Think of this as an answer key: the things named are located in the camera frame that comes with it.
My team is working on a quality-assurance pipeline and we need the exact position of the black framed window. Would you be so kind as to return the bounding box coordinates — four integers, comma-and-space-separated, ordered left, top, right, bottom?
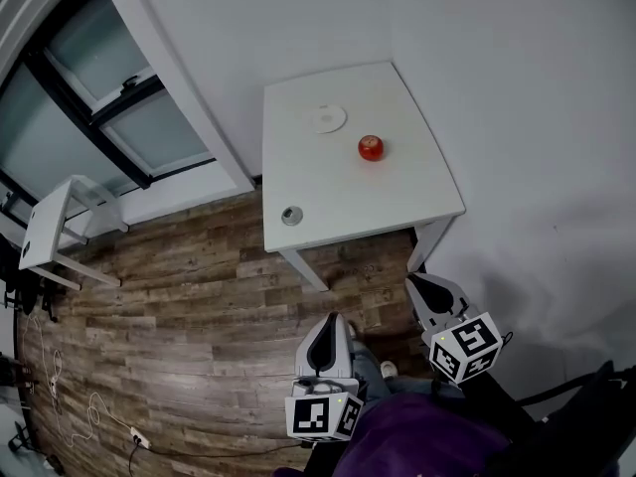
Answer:
0, 0, 218, 228

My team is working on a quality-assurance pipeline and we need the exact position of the white round plate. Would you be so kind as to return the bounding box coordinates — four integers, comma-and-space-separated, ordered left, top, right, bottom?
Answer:
310, 104, 349, 135

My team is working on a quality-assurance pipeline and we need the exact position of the person's purple garment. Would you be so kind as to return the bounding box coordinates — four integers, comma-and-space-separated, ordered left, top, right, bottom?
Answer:
271, 391, 514, 477

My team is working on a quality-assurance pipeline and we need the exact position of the red apple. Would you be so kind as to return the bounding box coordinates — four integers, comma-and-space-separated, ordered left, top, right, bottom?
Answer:
358, 134, 386, 163

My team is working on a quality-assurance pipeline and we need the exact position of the white square table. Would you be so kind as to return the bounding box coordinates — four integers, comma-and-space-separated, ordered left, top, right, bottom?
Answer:
261, 60, 467, 293

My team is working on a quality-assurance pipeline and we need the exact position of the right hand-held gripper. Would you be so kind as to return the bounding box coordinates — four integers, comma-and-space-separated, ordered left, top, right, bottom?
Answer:
403, 271, 504, 386

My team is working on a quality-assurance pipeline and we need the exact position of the small white side table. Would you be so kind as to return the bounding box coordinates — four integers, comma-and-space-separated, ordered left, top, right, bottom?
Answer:
18, 174, 130, 291

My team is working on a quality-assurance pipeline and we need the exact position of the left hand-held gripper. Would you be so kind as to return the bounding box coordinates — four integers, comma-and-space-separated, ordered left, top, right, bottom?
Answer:
284, 311, 367, 442

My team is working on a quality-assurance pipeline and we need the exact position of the black equipment stand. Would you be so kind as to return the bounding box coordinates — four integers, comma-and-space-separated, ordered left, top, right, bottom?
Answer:
0, 234, 60, 323

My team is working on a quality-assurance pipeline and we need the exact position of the person's blue jeans leg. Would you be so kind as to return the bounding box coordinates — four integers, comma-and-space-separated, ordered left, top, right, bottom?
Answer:
349, 338, 395, 409

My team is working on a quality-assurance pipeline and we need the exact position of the thin white cable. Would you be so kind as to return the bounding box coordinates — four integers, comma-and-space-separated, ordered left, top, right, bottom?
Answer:
20, 314, 135, 447

